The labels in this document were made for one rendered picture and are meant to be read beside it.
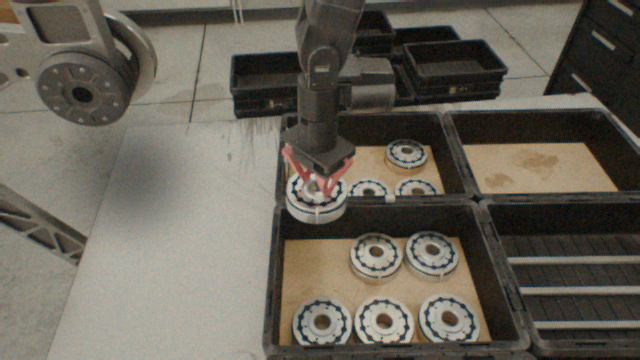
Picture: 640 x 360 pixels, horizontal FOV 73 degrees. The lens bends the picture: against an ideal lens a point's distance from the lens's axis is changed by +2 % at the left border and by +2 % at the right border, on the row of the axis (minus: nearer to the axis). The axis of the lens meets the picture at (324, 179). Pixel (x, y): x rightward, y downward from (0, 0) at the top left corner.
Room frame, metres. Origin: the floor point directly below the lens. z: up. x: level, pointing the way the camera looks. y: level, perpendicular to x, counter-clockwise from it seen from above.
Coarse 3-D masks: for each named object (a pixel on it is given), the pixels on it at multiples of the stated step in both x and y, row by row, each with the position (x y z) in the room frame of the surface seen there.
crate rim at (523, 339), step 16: (352, 208) 0.55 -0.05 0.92; (272, 224) 0.50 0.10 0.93; (480, 224) 0.51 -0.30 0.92; (272, 240) 0.47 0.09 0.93; (272, 256) 0.43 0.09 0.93; (496, 256) 0.43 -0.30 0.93; (272, 272) 0.40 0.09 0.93; (496, 272) 0.40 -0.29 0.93; (272, 288) 0.37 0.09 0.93; (272, 304) 0.34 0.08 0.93; (512, 304) 0.34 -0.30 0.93; (272, 320) 0.31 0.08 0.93; (512, 320) 0.32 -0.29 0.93; (272, 336) 0.29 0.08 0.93; (528, 336) 0.29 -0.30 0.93; (272, 352) 0.26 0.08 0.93; (288, 352) 0.26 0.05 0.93; (304, 352) 0.26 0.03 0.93; (320, 352) 0.26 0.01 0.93; (336, 352) 0.26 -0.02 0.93; (352, 352) 0.26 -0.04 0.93; (368, 352) 0.26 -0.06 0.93; (384, 352) 0.26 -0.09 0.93; (400, 352) 0.26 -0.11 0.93; (416, 352) 0.26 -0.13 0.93
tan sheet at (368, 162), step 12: (360, 156) 0.81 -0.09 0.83; (372, 156) 0.81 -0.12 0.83; (432, 156) 0.81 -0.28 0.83; (348, 168) 0.76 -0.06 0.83; (360, 168) 0.76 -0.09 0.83; (372, 168) 0.76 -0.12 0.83; (384, 168) 0.76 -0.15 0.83; (432, 168) 0.76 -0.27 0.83; (348, 180) 0.72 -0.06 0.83; (384, 180) 0.72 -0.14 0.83; (396, 180) 0.72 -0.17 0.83; (432, 180) 0.72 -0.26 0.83
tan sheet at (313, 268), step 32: (288, 256) 0.50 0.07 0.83; (320, 256) 0.50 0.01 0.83; (288, 288) 0.43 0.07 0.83; (320, 288) 0.43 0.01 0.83; (352, 288) 0.43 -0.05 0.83; (384, 288) 0.43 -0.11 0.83; (416, 288) 0.43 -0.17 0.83; (448, 288) 0.43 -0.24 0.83; (288, 320) 0.36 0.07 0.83; (352, 320) 0.36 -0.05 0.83; (480, 320) 0.36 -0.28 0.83
